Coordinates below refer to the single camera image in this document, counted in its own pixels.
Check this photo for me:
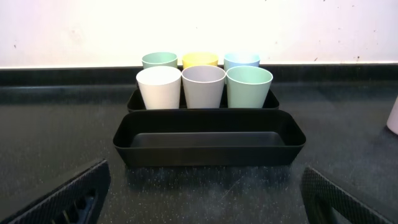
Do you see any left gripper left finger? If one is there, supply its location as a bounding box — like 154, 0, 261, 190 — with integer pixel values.
0, 159, 112, 224

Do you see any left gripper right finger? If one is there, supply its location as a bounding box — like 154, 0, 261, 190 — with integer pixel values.
300, 166, 396, 224

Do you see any pink cup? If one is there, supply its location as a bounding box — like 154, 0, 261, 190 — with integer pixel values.
386, 96, 398, 136

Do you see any black tray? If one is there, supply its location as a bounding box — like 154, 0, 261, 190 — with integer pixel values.
113, 108, 307, 167
126, 81, 280, 113

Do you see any green cup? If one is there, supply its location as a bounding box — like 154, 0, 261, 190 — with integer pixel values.
226, 65, 274, 109
141, 52, 178, 70

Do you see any white cup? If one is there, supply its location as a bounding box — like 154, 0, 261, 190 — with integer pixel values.
136, 65, 182, 110

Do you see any blue cup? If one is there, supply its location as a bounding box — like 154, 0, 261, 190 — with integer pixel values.
223, 52, 261, 72

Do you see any grey cup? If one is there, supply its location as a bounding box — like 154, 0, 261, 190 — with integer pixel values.
181, 65, 227, 110

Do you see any yellow cup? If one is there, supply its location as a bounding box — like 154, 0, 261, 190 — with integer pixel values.
182, 52, 220, 70

